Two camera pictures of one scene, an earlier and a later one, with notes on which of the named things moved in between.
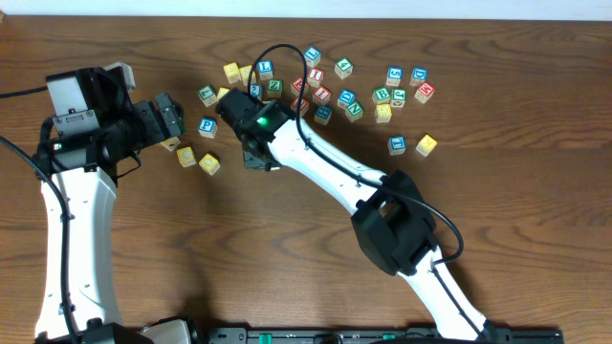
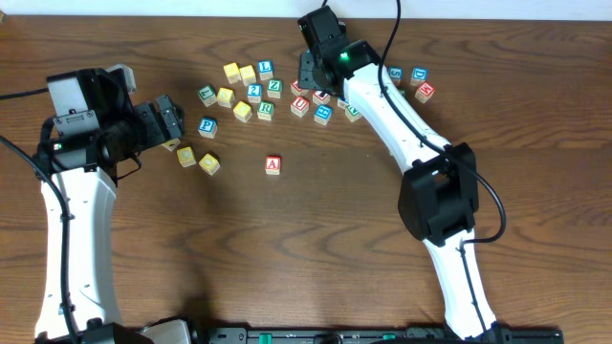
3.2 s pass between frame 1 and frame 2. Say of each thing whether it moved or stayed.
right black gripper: moved
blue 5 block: stayed
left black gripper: stayed
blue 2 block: stayed
